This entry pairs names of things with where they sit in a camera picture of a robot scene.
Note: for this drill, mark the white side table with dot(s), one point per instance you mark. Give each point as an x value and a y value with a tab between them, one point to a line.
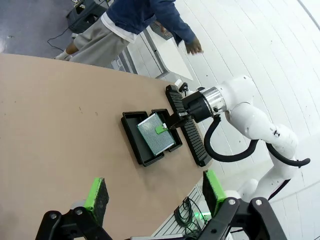
172	60

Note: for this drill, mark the green perforated circuit board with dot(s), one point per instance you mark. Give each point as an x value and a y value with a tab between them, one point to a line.
152	137

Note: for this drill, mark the left forearm in denim sleeve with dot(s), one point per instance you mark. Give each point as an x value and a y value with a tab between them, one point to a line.
182	30

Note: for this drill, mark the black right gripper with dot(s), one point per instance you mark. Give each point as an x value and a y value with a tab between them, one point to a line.
197	107

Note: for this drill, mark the black slotted board rack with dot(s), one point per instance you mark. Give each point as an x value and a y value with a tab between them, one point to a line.
197	142

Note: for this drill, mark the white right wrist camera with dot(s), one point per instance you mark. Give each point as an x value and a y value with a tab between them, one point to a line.
178	83

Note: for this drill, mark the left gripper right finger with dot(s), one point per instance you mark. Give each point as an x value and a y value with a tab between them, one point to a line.
212	192

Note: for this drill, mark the black plastic ESD tray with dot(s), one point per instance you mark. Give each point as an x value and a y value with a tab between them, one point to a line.
177	143
131	130

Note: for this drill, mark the person in denim jacket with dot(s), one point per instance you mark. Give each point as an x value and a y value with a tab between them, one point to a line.
135	15

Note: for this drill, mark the person's left hand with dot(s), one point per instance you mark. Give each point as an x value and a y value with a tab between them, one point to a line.
194	47

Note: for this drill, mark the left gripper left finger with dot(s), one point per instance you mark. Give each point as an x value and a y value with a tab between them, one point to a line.
96	200

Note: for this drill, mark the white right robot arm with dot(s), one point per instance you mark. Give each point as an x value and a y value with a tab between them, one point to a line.
250	117

